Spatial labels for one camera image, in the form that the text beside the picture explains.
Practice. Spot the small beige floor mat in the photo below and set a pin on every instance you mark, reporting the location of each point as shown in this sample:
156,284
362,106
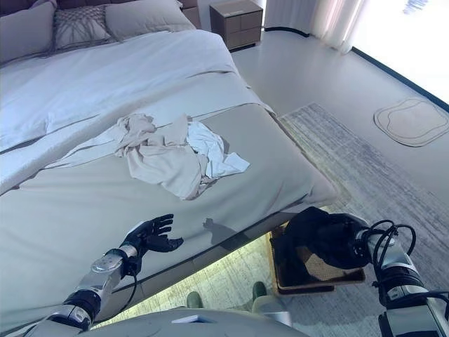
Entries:
410,121

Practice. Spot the grey robot torso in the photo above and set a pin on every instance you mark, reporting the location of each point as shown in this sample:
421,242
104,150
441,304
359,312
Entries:
158,324

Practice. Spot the plain grey pillow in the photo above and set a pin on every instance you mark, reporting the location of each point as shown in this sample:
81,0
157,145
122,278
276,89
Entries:
147,17
24,31

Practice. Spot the silver right robot leg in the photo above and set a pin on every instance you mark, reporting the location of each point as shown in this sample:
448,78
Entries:
270,309

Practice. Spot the patterned grey cushion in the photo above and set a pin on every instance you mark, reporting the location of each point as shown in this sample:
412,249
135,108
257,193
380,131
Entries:
80,28

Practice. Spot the white garment with blue label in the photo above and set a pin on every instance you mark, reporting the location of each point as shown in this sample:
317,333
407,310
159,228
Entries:
214,151

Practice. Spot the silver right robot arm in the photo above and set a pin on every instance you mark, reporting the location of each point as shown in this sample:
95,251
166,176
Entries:
403,281

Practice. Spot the beige garment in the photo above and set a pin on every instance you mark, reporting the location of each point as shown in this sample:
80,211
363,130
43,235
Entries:
158,158

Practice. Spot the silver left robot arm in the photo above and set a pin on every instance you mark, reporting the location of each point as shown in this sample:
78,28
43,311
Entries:
101,277

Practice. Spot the brown wooden nightstand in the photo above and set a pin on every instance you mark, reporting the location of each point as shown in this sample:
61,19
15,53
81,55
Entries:
238,24

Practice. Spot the black garment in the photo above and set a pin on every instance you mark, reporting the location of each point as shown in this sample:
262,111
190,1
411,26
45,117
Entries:
308,231

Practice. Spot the bed with grey sheet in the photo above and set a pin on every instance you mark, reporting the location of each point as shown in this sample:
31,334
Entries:
87,196

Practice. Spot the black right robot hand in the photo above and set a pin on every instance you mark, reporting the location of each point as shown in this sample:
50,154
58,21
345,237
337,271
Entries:
347,245

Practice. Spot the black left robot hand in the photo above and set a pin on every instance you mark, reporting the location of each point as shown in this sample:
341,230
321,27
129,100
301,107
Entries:
151,237

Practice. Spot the woven wicker basket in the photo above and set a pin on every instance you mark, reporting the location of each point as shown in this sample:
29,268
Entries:
315,274

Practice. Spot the white curtain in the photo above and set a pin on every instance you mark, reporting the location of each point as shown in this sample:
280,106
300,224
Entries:
329,21

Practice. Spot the dark padded headboard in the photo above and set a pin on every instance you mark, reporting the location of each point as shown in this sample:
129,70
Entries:
189,8

